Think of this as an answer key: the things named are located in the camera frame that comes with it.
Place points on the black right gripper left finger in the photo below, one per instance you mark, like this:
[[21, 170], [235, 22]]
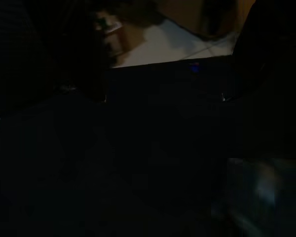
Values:
[[39, 49]]

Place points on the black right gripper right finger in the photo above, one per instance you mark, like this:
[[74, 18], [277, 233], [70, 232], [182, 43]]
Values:
[[269, 37]]

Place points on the brown cardboard box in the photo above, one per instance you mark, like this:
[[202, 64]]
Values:
[[187, 14]]

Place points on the black floor mat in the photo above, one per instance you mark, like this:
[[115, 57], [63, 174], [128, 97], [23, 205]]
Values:
[[148, 148]]

